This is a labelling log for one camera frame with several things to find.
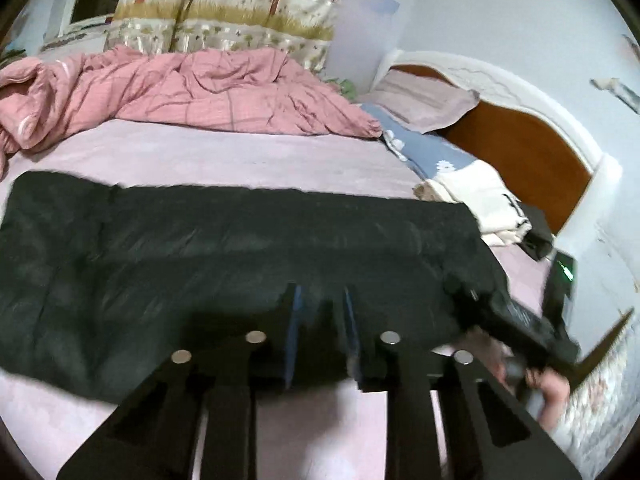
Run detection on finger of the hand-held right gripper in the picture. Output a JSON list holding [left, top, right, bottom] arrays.
[[442, 272, 501, 333]]

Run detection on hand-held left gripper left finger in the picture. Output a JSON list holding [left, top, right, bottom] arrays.
[[56, 282, 303, 480]]

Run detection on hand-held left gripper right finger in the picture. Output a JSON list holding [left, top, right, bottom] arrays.
[[341, 285, 583, 480]]

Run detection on black puffer jacket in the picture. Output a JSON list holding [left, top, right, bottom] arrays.
[[0, 170, 511, 403]]

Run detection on white folded clothes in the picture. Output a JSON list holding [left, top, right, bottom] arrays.
[[412, 160, 533, 248]]

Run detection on person's right hand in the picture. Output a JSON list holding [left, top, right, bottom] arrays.
[[487, 330, 572, 428]]

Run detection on dark folded cloth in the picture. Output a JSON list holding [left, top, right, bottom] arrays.
[[520, 205, 556, 261]]

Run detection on white wooden bed headboard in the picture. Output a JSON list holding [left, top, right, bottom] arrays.
[[385, 50, 623, 241]]

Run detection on blue floral pillow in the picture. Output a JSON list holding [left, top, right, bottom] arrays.
[[360, 102, 481, 181]]

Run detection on pink pillow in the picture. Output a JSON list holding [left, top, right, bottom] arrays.
[[357, 70, 481, 135]]

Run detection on green patterned cloth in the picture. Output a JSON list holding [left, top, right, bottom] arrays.
[[325, 77, 358, 102]]

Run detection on pink checked quilt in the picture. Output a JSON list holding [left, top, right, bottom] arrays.
[[0, 45, 383, 181]]

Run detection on tree print curtain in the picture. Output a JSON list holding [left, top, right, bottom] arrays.
[[102, 0, 351, 73]]

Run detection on pale purple wall panel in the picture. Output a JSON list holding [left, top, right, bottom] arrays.
[[325, 0, 401, 86]]

